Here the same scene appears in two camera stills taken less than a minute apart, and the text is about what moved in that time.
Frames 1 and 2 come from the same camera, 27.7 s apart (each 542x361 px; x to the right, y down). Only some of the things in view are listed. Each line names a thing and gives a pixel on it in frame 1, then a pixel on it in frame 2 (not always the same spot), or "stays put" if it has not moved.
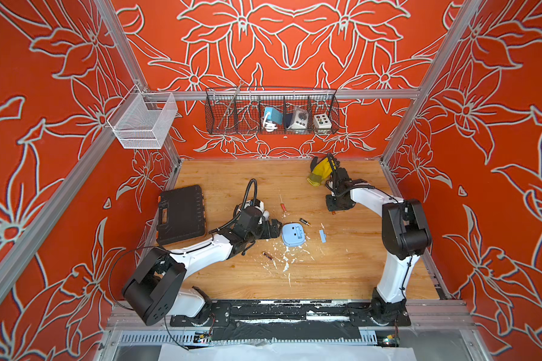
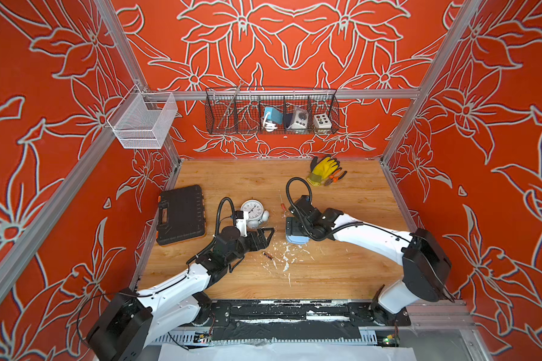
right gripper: (331, 207) → (293, 222)
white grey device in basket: (300, 119) stays put
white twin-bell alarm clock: (253, 204) stays put
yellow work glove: (321, 171) stays put
